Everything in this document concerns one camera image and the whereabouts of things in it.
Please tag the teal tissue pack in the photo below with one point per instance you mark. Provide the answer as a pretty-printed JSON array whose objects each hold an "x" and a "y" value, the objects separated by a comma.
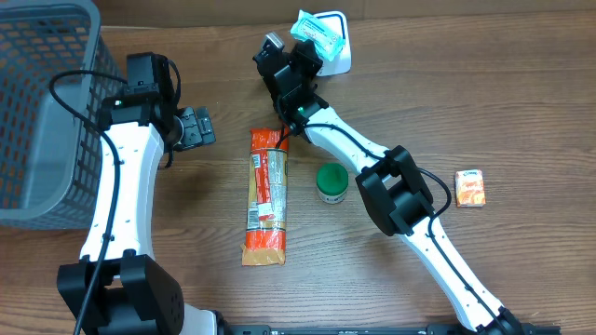
[{"x": 309, "y": 28}]

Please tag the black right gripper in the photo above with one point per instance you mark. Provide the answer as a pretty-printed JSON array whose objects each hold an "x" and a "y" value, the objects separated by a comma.
[{"x": 306, "y": 60}]

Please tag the white barcode scanner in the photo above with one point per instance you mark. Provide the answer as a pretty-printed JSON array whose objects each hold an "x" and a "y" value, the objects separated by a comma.
[{"x": 342, "y": 60}]

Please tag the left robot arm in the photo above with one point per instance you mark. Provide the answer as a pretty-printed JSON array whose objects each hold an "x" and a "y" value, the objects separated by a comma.
[{"x": 117, "y": 287}]

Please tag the orange Kleenex tissue pack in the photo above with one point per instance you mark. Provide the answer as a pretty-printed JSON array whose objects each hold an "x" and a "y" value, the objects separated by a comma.
[{"x": 469, "y": 189}]

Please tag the grey plastic mesh basket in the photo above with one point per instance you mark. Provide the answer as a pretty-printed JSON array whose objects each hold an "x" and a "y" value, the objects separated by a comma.
[{"x": 50, "y": 162}]

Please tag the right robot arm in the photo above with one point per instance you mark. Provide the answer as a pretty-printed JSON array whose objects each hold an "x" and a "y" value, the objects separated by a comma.
[{"x": 392, "y": 187}]

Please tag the orange spaghetti packet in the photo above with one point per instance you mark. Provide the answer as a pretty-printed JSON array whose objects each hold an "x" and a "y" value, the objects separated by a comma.
[{"x": 266, "y": 230}]

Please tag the green lidded jar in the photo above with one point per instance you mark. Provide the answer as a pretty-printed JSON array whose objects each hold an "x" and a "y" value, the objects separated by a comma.
[{"x": 332, "y": 183}]

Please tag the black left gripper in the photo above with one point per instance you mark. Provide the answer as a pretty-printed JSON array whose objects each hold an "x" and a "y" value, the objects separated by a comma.
[{"x": 141, "y": 88}]

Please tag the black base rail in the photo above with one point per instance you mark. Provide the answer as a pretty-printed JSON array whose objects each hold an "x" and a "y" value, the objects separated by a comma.
[{"x": 431, "y": 329}]

